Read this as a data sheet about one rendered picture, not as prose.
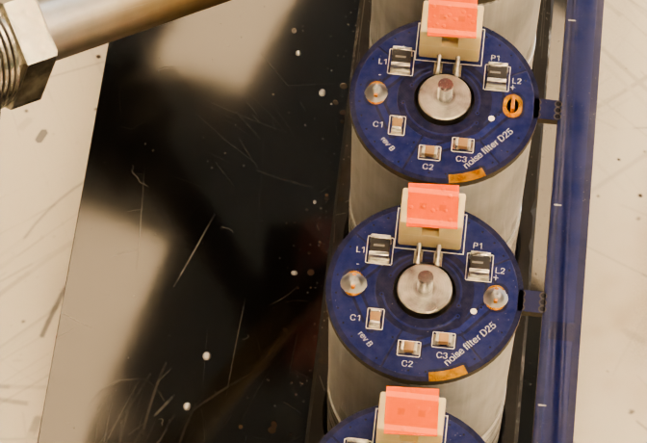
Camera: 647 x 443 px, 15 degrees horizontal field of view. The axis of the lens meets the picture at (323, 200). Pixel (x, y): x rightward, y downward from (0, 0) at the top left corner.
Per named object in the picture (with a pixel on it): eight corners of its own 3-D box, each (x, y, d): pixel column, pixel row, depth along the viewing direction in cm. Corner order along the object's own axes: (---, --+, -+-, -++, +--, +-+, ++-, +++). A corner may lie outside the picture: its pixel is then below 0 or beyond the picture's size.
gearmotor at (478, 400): (318, 510, 35) (317, 365, 30) (336, 353, 36) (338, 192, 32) (489, 529, 35) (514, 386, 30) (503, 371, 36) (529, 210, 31)
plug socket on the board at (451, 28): (416, 74, 33) (418, 48, 32) (422, 19, 33) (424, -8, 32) (477, 80, 32) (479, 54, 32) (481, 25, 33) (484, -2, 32)
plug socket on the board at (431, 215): (395, 263, 31) (397, 240, 31) (401, 204, 32) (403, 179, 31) (458, 270, 31) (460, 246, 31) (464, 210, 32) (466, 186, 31)
